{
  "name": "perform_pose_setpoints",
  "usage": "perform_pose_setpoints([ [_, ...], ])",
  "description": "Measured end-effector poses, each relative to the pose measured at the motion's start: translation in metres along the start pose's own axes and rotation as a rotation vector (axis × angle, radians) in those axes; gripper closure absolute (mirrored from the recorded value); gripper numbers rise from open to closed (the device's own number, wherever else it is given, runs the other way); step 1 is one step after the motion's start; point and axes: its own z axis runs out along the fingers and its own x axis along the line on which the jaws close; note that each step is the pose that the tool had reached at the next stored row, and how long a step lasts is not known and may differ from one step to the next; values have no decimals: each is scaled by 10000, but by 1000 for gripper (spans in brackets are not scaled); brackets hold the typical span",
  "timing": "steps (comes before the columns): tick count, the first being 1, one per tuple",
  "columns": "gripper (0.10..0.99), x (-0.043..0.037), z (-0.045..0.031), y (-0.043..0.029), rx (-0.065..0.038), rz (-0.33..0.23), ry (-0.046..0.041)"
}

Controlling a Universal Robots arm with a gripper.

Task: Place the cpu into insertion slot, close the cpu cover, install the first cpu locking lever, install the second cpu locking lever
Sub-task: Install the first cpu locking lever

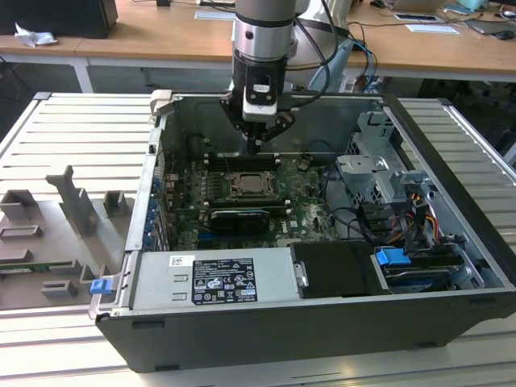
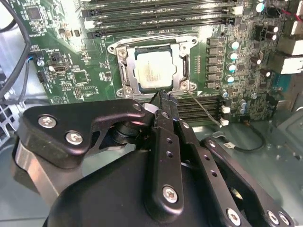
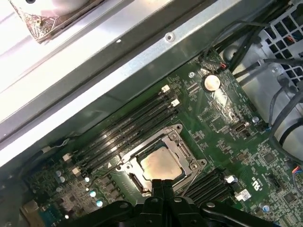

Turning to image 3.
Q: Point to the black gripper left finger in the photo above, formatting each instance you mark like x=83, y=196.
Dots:
x=151, y=212

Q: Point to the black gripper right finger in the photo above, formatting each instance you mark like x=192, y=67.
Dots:
x=176, y=212

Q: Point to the small square CPU plate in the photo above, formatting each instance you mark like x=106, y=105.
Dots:
x=161, y=163

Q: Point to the metal CPU socket cover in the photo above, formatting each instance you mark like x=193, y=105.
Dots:
x=177, y=140

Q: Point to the black RAM slot white clips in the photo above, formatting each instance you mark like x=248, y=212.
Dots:
x=127, y=137
x=209, y=186
x=118, y=122
x=221, y=197

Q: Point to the CPU socket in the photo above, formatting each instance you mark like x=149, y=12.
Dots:
x=125, y=167

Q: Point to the small silver capacitor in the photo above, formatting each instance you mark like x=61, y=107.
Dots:
x=99, y=203
x=62, y=179
x=92, y=194
x=87, y=179
x=265, y=208
x=58, y=173

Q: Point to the white barcode sticker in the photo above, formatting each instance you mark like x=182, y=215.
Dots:
x=242, y=194

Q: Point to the green motherboard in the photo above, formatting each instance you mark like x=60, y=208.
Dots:
x=213, y=146

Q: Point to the blue rear port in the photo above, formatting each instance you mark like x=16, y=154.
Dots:
x=53, y=214

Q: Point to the silver board connector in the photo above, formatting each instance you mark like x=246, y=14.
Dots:
x=240, y=129

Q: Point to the square black chip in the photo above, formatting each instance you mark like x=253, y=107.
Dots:
x=289, y=198
x=269, y=157

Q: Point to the metal rear port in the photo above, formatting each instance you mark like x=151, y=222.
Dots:
x=29, y=210

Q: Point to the round silver coin battery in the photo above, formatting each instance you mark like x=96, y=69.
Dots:
x=212, y=82

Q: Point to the black open PC case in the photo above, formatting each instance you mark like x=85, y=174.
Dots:
x=146, y=61

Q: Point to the silver case screw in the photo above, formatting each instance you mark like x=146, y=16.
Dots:
x=170, y=36

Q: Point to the silver metal drive cage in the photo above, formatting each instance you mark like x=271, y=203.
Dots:
x=263, y=37

